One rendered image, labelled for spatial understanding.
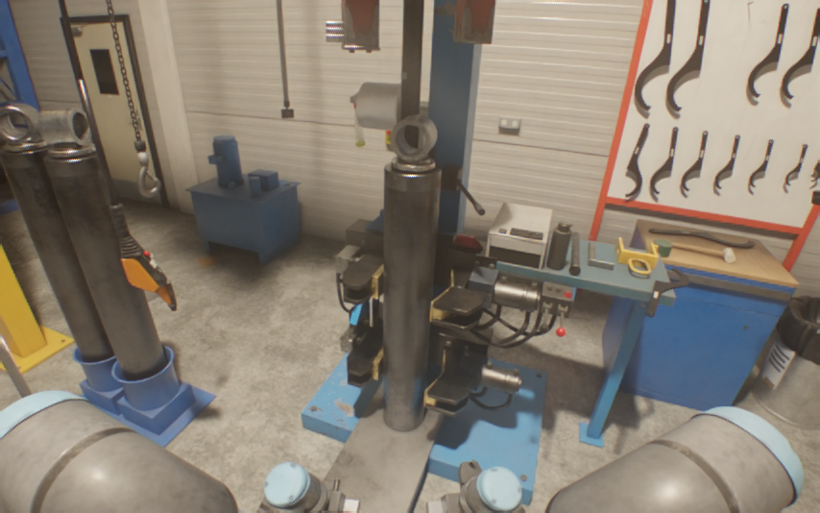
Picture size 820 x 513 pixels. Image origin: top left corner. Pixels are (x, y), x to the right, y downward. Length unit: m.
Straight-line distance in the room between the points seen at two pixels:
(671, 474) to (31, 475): 0.58
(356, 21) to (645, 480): 1.32
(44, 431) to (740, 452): 0.67
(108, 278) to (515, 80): 2.88
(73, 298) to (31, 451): 2.05
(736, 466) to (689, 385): 2.49
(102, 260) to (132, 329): 0.38
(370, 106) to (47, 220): 1.65
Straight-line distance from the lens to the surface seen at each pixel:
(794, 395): 3.29
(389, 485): 2.07
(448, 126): 1.91
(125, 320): 2.32
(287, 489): 1.00
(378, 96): 2.45
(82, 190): 2.06
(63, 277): 2.50
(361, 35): 1.43
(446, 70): 1.89
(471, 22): 1.52
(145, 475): 0.48
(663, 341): 2.78
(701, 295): 2.64
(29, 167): 2.33
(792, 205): 3.87
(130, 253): 1.80
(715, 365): 2.92
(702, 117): 3.52
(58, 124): 2.05
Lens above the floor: 1.90
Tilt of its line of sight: 28 degrees down
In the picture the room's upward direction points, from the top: 2 degrees clockwise
